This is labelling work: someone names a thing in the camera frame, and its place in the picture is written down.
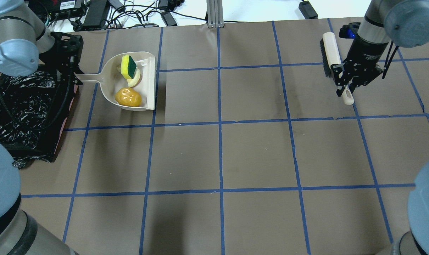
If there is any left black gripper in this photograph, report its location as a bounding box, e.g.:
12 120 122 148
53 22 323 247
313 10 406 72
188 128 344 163
41 32 84 74

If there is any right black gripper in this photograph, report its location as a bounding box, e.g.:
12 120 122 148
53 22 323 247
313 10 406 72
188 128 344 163
335 37 388 97

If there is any beige hand brush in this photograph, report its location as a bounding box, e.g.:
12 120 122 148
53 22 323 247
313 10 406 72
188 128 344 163
321 32 355 105

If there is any beige dustpan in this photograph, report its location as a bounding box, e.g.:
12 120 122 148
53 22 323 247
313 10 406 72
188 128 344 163
76 52 156 111

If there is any yellow green sponge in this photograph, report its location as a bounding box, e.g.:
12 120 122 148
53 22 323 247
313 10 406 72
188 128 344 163
119 55 137 79

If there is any pale apple slice toy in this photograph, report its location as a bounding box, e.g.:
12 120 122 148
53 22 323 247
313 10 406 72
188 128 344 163
126 68 141 88

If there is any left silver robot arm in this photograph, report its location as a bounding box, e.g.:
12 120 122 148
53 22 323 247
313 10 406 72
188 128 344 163
0 0 83 255

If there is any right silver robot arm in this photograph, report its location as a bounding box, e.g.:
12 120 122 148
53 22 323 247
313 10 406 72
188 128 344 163
320 0 429 255

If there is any black lined trash bin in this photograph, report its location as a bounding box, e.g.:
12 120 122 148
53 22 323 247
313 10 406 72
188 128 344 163
0 67 77 169

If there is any black power adapter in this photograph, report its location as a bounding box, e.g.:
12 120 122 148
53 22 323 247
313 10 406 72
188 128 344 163
298 0 318 19

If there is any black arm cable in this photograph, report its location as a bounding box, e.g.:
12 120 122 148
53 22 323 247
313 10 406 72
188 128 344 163
381 41 401 79

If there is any aluminium frame post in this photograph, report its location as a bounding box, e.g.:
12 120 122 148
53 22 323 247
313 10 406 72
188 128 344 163
206 0 224 28

